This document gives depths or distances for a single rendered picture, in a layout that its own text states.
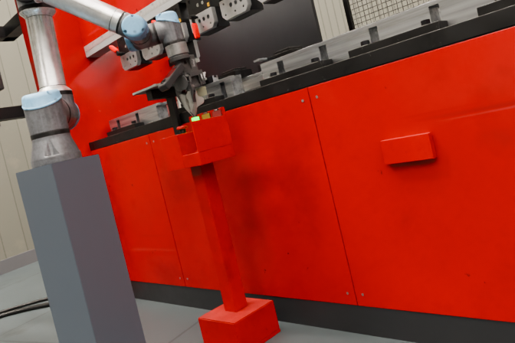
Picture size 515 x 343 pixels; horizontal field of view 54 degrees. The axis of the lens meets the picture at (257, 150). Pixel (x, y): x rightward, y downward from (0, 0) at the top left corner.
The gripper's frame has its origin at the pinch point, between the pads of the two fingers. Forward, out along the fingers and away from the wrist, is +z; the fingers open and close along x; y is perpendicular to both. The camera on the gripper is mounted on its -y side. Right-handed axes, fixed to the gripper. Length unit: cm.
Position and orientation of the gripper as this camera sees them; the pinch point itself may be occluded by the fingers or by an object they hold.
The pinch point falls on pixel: (191, 113)
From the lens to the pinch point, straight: 176.3
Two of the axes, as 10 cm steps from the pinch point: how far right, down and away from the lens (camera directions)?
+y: 6.5, -2.7, 7.1
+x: -7.0, 1.4, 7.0
